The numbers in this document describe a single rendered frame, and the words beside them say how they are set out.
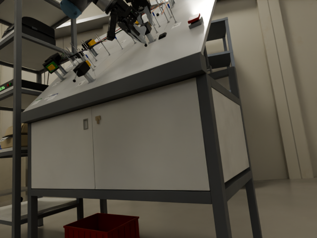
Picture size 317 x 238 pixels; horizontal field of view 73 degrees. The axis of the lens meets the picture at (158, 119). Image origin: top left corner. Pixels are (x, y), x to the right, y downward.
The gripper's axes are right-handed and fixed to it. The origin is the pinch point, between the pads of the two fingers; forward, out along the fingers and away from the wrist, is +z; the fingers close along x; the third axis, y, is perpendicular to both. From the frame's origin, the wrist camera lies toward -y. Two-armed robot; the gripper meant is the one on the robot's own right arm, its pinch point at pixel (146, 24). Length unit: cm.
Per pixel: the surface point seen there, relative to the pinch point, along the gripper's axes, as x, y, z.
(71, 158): 52, -33, 48
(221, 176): -21, -47, 63
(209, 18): -29.8, -6.5, 10.7
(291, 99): -87, 237, 129
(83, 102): 34, -28, 24
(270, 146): -43, 213, 184
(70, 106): 44, -27, 24
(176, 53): -15.9, -26.5, 20.1
